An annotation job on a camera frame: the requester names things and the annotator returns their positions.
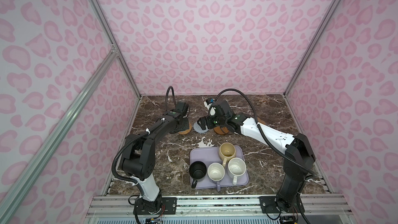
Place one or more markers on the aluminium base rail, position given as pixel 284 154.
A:
pixel 223 209

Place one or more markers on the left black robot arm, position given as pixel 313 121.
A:
pixel 135 161

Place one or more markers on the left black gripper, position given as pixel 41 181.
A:
pixel 186 125

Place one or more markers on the light blue woven coaster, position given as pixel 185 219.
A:
pixel 198 129

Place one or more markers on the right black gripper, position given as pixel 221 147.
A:
pixel 203 122

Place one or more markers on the aluminium corner frame post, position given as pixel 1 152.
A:
pixel 325 21

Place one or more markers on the left diagonal aluminium beam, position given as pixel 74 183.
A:
pixel 32 172

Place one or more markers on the brown round wooden coaster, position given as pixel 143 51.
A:
pixel 221 130

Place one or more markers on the beige tan mug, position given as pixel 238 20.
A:
pixel 226 152

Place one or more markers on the black mug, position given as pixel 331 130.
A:
pixel 197 171

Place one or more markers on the cork flower-shaped coaster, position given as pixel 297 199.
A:
pixel 261 121

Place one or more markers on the left rear aluminium post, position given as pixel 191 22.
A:
pixel 104 23

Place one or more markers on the white cream mug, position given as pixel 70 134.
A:
pixel 236 168

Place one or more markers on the round rattan wicker coaster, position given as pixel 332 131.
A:
pixel 187 130

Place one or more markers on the lavender rectangular tray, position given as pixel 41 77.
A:
pixel 209 155

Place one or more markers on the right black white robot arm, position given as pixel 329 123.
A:
pixel 296 150

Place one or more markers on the white mug grey handle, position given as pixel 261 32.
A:
pixel 216 173

